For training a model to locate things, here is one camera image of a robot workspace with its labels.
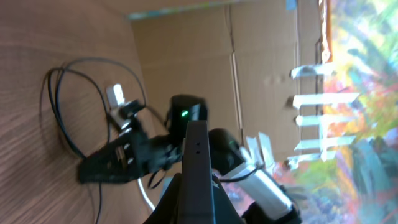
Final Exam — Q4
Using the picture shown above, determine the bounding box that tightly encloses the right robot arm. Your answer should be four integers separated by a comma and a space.
78, 95, 302, 223

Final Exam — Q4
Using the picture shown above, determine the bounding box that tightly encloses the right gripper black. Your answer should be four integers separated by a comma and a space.
78, 125, 182, 184

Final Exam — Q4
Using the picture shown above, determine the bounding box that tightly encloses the white power strip cord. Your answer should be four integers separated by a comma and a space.
136, 177, 156, 212

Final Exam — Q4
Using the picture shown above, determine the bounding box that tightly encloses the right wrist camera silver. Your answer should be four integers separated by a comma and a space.
108, 108, 131, 132

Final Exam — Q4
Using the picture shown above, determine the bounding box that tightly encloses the black USB charging cable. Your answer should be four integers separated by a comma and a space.
39, 57, 169, 224

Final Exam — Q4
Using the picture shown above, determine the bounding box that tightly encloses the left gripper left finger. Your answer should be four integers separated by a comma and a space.
144, 174, 182, 224

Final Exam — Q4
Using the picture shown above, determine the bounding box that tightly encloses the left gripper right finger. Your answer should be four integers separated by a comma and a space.
212, 175, 244, 224

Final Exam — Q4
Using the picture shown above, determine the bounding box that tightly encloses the Samsung Galaxy smartphone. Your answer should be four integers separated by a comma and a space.
178, 121, 215, 224

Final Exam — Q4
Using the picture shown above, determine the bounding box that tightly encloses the white power strip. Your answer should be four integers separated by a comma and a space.
106, 84, 125, 108

